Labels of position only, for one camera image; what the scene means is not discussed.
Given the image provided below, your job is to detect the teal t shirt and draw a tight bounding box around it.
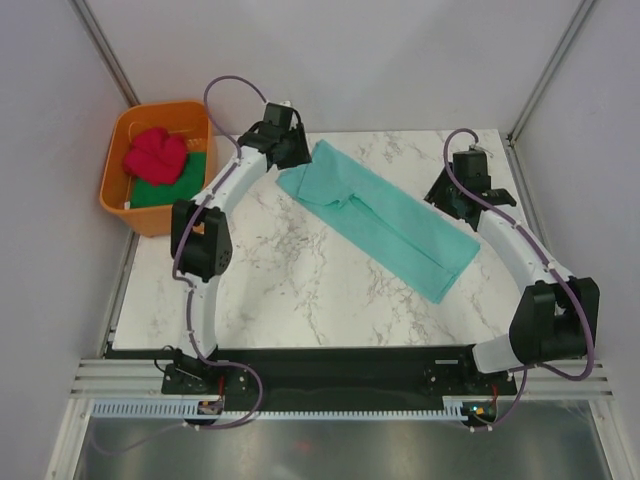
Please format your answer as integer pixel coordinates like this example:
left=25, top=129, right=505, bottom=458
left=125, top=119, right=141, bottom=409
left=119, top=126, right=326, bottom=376
left=277, top=140, right=480, bottom=304

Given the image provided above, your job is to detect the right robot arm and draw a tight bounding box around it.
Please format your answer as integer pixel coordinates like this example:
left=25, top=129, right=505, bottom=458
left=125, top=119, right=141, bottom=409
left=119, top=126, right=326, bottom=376
left=425, top=148, right=600, bottom=394

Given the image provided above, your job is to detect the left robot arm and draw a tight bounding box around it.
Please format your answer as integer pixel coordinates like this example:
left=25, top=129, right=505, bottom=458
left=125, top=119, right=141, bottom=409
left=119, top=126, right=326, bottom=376
left=170, top=102, right=311, bottom=393

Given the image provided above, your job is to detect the red t shirt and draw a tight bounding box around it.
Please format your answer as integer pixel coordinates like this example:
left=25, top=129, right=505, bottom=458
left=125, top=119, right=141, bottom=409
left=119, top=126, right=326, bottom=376
left=123, top=127, right=188, bottom=186

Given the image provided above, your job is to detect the green t shirt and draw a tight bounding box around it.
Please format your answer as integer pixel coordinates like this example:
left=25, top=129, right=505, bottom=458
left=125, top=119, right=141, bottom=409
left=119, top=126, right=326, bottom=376
left=129, top=152, right=207, bottom=209

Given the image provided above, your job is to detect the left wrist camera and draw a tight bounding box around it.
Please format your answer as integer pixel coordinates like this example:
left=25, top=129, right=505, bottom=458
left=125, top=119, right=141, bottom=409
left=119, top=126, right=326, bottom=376
left=262, top=101, right=302, bottom=131

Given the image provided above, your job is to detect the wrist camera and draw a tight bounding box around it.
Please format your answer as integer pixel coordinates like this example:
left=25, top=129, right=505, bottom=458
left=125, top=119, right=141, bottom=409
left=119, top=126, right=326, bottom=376
left=262, top=101, right=302, bottom=131
left=452, top=147, right=490, bottom=182

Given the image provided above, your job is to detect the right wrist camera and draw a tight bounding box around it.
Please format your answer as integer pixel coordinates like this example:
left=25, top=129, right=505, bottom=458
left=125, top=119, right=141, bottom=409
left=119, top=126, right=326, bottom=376
left=452, top=147, right=490, bottom=182

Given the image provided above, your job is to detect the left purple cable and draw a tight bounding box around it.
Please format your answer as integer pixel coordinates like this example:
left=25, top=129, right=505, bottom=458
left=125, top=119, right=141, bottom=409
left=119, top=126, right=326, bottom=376
left=89, top=74, right=271, bottom=456

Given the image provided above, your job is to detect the purple cable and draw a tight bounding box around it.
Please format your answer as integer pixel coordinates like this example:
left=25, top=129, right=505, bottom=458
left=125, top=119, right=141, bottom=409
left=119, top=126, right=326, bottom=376
left=89, top=74, right=271, bottom=456
left=443, top=128, right=599, bottom=434

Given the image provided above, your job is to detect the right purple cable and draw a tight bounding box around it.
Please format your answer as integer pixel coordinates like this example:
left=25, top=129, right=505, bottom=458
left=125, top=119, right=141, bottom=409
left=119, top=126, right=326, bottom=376
left=443, top=128, right=599, bottom=434

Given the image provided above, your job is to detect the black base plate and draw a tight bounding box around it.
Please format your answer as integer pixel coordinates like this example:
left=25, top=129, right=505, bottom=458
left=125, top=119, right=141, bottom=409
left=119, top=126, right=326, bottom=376
left=162, top=346, right=516, bottom=411

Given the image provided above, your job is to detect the white slotted cable duct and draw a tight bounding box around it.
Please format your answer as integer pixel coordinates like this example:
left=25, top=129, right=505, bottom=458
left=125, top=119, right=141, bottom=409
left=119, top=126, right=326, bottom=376
left=91, top=396, right=467, bottom=421

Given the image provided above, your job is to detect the aluminium rail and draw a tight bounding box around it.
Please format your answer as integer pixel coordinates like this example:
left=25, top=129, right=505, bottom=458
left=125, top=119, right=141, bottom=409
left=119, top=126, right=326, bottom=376
left=69, top=357, right=616, bottom=399

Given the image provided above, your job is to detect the right aluminium frame post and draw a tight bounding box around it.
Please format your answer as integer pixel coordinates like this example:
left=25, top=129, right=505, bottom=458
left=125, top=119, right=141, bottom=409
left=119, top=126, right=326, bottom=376
left=504, top=0, right=599, bottom=149

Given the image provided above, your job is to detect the aluminium frame post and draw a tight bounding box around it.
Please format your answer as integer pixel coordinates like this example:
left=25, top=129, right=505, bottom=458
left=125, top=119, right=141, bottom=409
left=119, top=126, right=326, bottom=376
left=504, top=0, right=599, bottom=149
left=68, top=0, right=140, bottom=107

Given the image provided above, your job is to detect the left aluminium frame post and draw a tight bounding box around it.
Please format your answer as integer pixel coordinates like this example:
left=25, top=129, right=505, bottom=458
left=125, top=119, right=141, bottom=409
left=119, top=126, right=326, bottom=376
left=68, top=0, right=140, bottom=107

